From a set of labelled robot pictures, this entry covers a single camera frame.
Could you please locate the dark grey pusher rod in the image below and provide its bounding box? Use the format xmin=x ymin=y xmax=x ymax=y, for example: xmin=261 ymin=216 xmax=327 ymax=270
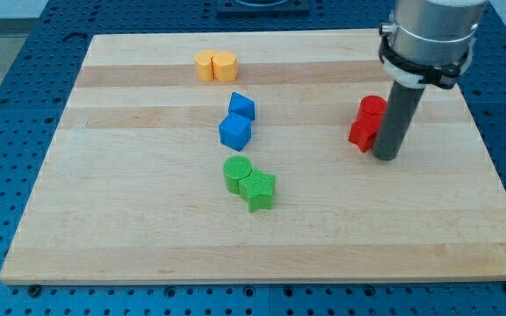
xmin=372 ymin=82 xmax=424 ymax=161

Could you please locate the red star block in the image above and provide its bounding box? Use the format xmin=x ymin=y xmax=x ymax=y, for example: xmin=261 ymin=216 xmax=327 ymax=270
xmin=348 ymin=120 xmax=380 ymax=153

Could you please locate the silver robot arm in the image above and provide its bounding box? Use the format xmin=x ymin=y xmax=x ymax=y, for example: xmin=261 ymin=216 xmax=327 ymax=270
xmin=372 ymin=0 xmax=488 ymax=161

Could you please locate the green star block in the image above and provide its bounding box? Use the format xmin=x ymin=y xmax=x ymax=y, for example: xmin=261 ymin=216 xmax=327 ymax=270
xmin=239 ymin=169 xmax=276 ymax=212

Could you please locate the red cylinder block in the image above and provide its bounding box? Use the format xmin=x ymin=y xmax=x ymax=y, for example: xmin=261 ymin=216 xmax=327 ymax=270
xmin=356 ymin=95 xmax=387 ymax=135

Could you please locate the blue triangle block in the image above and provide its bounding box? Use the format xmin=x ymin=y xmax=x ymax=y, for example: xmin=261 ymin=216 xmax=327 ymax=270
xmin=228 ymin=92 xmax=256 ymax=121

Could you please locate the blue cube block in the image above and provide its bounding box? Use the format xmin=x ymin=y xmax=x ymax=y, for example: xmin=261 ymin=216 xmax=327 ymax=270
xmin=219 ymin=112 xmax=252 ymax=151

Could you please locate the green cylinder block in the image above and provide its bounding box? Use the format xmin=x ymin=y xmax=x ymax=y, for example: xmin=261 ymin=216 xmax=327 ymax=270
xmin=222 ymin=155 xmax=252 ymax=194

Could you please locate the yellow hexagon block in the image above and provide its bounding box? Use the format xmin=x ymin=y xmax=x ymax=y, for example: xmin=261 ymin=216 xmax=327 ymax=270
xmin=212 ymin=51 xmax=239 ymax=83

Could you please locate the wooden board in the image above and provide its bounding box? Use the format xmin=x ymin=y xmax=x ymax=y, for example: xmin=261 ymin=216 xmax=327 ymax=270
xmin=0 ymin=29 xmax=506 ymax=285

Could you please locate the black clamp ring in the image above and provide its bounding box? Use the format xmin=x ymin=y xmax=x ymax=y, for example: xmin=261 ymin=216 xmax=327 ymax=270
xmin=378 ymin=34 xmax=473 ymax=90

